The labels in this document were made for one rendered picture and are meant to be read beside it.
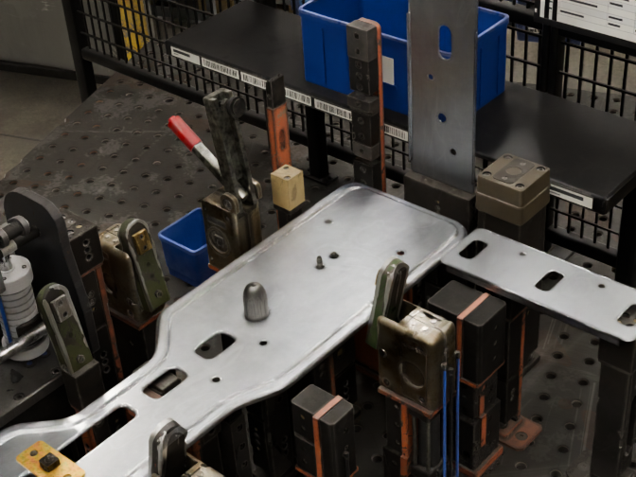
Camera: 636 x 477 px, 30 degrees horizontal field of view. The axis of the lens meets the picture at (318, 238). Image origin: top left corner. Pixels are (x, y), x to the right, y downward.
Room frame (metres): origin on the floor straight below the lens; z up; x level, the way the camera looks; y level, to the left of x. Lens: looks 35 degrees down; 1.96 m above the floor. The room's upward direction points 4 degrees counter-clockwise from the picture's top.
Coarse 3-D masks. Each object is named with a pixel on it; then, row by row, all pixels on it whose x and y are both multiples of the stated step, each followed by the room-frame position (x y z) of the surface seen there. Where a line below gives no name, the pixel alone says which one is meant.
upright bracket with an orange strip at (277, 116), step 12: (276, 84) 1.47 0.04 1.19; (276, 96) 1.47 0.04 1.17; (276, 108) 1.47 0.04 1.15; (276, 120) 1.46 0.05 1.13; (276, 132) 1.46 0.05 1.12; (288, 132) 1.48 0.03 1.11; (276, 144) 1.46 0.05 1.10; (288, 144) 1.48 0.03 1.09; (276, 156) 1.46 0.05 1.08; (288, 156) 1.48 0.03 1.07; (276, 168) 1.46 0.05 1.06; (276, 216) 1.47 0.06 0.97
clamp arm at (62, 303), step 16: (48, 288) 1.15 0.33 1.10; (64, 288) 1.16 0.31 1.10; (48, 304) 1.14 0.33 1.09; (64, 304) 1.15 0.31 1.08; (48, 320) 1.14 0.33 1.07; (64, 320) 1.14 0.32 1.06; (64, 336) 1.14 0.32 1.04; (80, 336) 1.15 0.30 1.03; (64, 352) 1.13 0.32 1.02; (80, 352) 1.14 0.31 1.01; (64, 368) 1.13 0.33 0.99
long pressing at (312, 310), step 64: (384, 192) 1.47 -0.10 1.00; (256, 256) 1.33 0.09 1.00; (384, 256) 1.31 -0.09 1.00; (192, 320) 1.20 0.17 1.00; (320, 320) 1.18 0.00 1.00; (128, 384) 1.08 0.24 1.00; (192, 384) 1.07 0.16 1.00; (256, 384) 1.07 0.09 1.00; (0, 448) 0.99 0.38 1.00; (128, 448) 0.98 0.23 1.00
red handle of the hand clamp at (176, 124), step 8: (168, 120) 1.47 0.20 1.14; (176, 120) 1.46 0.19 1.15; (176, 128) 1.46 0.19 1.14; (184, 128) 1.46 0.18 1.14; (184, 136) 1.45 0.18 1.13; (192, 136) 1.45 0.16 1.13; (192, 144) 1.44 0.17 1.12; (200, 144) 1.44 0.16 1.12; (200, 152) 1.43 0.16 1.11; (208, 152) 1.43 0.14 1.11; (208, 160) 1.42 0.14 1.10; (216, 160) 1.43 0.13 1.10; (208, 168) 1.42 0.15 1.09; (216, 168) 1.41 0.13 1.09; (216, 176) 1.41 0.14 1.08; (240, 192) 1.39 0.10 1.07
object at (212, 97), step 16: (208, 96) 1.40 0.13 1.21; (224, 96) 1.41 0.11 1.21; (208, 112) 1.39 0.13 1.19; (224, 112) 1.41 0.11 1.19; (240, 112) 1.38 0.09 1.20; (224, 128) 1.40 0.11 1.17; (224, 144) 1.38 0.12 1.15; (240, 144) 1.40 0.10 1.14; (224, 160) 1.38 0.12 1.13; (240, 160) 1.40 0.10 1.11; (224, 176) 1.38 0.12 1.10; (240, 176) 1.40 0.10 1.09; (240, 208) 1.37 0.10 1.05
